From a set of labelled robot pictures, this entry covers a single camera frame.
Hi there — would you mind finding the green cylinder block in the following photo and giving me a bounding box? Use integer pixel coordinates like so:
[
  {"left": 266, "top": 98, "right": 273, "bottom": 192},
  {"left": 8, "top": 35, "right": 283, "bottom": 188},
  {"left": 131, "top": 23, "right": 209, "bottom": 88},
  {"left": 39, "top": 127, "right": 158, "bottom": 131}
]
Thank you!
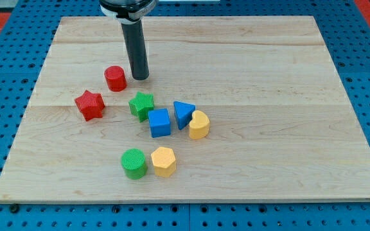
[{"left": 121, "top": 148, "right": 148, "bottom": 180}]

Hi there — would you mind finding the yellow hexagon block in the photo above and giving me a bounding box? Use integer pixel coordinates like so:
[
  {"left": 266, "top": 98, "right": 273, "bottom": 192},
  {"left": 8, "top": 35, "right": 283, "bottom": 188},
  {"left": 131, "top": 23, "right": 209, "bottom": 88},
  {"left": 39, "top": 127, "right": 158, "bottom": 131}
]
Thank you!
[{"left": 151, "top": 146, "right": 177, "bottom": 178}]

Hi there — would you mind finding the red cylinder block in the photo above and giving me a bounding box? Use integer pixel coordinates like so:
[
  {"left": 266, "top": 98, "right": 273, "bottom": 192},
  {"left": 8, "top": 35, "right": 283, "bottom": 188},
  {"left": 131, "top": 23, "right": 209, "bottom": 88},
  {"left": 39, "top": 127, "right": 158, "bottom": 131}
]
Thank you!
[{"left": 104, "top": 65, "right": 127, "bottom": 92}]

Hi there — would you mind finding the wooden board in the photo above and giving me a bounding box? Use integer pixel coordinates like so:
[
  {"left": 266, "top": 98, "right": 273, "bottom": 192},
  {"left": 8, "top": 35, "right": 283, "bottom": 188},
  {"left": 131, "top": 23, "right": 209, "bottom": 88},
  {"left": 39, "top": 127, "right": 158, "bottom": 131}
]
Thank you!
[{"left": 0, "top": 16, "right": 370, "bottom": 204}]

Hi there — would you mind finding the yellow heart block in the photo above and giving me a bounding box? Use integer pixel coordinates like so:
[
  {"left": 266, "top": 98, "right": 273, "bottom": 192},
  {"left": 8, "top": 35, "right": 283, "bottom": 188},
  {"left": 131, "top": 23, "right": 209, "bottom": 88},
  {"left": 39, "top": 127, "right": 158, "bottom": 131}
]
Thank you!
[{"left": 189, "top": 110, "right": 210, "bottom": 140}]

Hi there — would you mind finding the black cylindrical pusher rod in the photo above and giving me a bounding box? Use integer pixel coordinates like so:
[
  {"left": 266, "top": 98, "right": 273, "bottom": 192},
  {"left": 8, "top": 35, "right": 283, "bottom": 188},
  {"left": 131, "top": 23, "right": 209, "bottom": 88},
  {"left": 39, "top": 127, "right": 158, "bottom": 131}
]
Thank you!
[{"left": 121, "top": 20, "right": 149, "bottom": 80}]

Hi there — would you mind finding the red star block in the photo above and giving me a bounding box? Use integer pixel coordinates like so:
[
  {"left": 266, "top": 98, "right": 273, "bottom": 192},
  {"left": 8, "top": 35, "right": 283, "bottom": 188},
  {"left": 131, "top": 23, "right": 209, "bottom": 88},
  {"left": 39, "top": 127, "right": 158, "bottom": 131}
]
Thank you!
[{"left": 75, "top": 90, "right": 105, "bottom": 121}]

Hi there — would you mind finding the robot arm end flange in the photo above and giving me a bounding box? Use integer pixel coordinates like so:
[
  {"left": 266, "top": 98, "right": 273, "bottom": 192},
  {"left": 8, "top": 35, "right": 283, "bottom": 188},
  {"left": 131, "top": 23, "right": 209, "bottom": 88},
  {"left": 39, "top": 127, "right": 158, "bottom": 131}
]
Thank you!
[{"left": 99, "top": 0, "right": 158, "bottom": 24}]

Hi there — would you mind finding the green star block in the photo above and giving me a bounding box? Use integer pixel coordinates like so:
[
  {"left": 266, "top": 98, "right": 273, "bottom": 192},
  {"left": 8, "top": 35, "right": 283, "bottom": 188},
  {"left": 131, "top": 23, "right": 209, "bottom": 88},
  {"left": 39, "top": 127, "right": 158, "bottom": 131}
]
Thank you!
[{"left": 128, "top": 91, "right": 154, "bottom": 123}]

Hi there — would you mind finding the blue cube block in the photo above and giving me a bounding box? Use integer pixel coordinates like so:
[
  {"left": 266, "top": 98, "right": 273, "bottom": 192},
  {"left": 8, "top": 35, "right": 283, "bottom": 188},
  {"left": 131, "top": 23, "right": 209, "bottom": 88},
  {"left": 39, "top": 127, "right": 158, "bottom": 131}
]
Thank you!
[{"left": 148, "top": 108, "right": 171, "bottom": 138}]

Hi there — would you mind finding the blue triangle block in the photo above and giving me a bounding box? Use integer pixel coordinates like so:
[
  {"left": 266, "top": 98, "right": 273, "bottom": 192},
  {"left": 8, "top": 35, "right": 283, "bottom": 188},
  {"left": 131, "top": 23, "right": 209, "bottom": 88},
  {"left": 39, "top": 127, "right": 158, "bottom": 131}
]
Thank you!
[{"left": 173, "top": 101, "right": 196, "bottom": 130}]

